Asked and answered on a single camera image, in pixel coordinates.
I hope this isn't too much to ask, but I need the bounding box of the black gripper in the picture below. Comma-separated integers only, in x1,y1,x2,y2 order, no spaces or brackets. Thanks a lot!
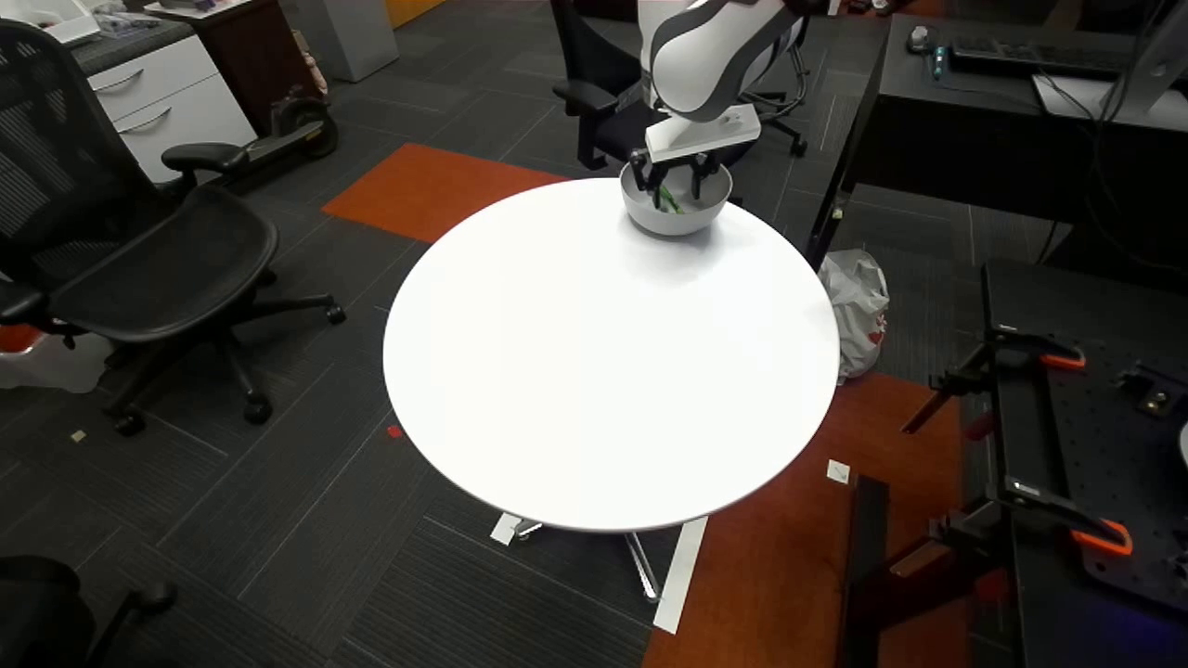
627,142,736,217

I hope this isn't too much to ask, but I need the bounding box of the white round bowl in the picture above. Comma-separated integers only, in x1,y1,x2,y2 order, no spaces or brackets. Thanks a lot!
616,160,736,240

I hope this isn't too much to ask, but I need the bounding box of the black padded office chair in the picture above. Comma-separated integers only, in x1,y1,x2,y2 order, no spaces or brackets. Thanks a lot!
753,71,809,160
548,0,673,175

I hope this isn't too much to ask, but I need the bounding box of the white plastic bag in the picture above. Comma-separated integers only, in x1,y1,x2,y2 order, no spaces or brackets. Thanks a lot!
816,246,893,384

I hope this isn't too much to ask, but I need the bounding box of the black office desk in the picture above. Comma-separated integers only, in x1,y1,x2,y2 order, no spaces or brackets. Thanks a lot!
809,12,1188,269

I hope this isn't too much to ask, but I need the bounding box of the black keyboard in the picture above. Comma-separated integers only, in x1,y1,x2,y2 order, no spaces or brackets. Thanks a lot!
942,40,1137,84

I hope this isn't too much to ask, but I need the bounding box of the grey metal cabinet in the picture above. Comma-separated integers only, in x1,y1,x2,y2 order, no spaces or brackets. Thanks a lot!
278,0,399,90

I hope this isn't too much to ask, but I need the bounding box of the black scooter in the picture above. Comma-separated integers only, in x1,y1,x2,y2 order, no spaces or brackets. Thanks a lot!
237,90,344,179

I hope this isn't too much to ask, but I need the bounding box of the white table base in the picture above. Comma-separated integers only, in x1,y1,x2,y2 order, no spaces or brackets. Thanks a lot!
485,507,712,638

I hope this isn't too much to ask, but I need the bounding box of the white paper sheet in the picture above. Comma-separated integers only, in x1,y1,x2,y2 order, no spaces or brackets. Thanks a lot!
1028,71,1188,132

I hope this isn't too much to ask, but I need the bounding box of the dark wood cabinet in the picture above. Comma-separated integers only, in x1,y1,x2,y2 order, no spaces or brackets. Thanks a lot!
144,0,334,132

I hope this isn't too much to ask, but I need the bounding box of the small black device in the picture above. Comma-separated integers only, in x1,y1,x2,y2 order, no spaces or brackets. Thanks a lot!
1113,361,1188,422

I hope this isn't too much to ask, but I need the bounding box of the black mesh office chair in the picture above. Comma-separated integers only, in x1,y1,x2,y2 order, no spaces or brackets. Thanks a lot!
0,15,348,436

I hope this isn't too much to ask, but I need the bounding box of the white drawer cabinet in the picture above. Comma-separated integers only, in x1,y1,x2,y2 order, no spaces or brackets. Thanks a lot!
70,24,264,188

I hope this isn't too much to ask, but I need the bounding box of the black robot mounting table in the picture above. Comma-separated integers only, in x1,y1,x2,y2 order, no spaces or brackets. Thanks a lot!
977,255,1188,668

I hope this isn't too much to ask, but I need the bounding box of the white paper stack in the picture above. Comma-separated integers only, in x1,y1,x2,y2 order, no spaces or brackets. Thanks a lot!
0,0,102,47

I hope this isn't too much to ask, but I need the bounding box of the white plastic sheet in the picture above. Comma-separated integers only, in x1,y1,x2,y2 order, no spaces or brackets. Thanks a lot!
0,323,117,400

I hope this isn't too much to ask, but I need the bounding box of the black highback office chair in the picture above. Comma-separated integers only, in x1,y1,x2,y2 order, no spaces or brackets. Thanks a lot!
0,553,176,668

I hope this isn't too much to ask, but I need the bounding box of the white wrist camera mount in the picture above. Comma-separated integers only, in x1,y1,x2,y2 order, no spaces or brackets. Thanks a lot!
641,105,763,167

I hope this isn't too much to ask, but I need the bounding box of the black upright post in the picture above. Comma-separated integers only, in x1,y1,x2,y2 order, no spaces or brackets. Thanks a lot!
834,476,893,668

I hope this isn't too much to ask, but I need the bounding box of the black clamp orange handle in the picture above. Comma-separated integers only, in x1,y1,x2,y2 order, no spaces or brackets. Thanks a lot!
902,318,1090,436
925,476,1138,579

